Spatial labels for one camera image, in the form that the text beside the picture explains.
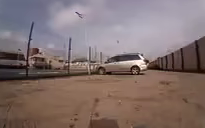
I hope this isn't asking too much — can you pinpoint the pale building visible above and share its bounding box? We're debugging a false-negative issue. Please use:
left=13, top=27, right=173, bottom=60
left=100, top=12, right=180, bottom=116
left=27, top=47, right=66, bottom=70

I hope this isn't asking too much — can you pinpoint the pale street lamp pole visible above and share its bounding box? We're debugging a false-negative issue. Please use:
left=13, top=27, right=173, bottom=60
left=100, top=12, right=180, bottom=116
left=74, top=11, right=92, bottom=76

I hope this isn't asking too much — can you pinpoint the white bus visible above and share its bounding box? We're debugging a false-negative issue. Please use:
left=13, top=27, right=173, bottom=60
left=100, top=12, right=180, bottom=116
left=0, top=50, right=27, bottom=69

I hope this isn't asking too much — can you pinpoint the dark pole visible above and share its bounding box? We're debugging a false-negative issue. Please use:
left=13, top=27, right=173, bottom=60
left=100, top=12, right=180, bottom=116
left=25, top=21, right=35, bottom=78
left=67, top=37, right=73, bottom=75

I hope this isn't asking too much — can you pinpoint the grey panel wall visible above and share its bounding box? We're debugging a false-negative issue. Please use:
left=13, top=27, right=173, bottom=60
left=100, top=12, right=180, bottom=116
left=148, top=30, right=205, bottom=74

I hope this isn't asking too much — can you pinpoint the silver car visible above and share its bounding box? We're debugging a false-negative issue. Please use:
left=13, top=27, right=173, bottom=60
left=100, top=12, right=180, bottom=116
left=95, top=53, right=149, bottom=76

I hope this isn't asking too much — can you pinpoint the low pale fence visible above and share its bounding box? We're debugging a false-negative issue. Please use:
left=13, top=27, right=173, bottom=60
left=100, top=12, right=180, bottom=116
left=63, top=62, right=102, bottom=75

